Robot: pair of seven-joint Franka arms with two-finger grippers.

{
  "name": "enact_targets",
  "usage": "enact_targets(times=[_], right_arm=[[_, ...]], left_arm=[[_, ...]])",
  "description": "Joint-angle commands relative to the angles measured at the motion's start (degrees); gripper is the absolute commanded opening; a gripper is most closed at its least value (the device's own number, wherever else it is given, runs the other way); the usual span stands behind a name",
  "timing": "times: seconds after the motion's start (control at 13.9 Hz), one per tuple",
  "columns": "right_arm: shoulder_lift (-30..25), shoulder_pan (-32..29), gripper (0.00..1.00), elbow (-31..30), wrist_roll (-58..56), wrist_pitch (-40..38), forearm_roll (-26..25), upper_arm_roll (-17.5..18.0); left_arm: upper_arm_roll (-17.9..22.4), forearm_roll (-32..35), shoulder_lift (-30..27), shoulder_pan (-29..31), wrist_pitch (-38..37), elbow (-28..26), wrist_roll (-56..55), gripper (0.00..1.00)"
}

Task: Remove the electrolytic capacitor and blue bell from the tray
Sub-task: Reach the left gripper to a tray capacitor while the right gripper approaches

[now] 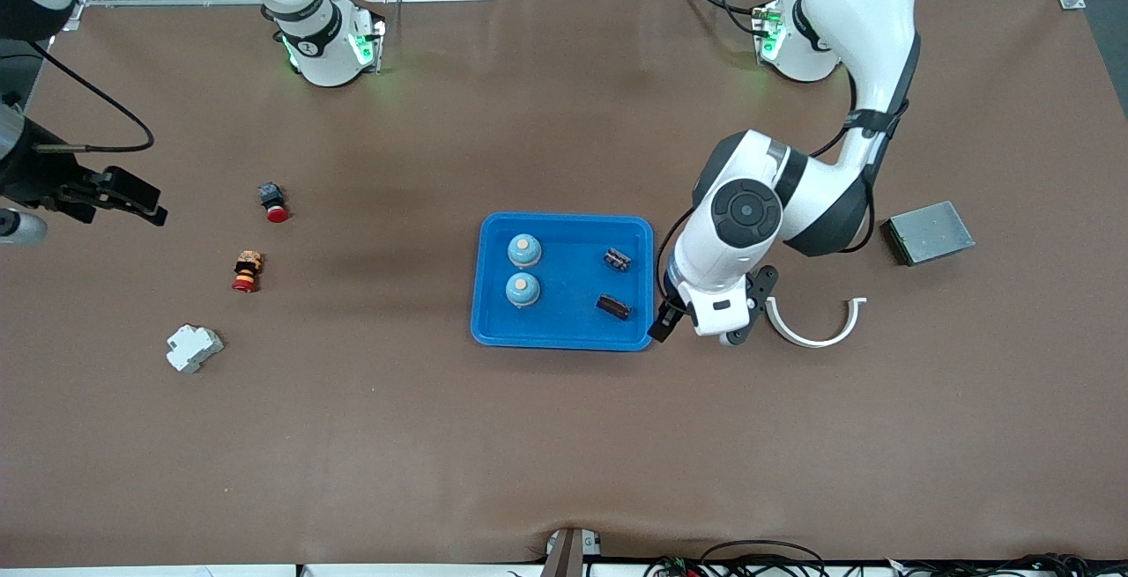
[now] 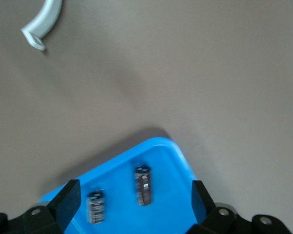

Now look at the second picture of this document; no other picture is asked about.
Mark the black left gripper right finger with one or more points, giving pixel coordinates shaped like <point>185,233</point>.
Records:
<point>200,202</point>

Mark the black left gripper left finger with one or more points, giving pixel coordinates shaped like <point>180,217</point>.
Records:
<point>66,202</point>

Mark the dark brown cylindrical capacitor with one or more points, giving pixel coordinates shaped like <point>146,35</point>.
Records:
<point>96,209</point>

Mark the dark brown rectangular block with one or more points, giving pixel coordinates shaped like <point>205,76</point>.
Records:
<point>143,187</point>

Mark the blue plastic tray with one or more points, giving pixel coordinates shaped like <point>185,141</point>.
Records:
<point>171,170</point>

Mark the white curved plastic bracket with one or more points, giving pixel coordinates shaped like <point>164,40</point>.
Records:
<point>42,23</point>

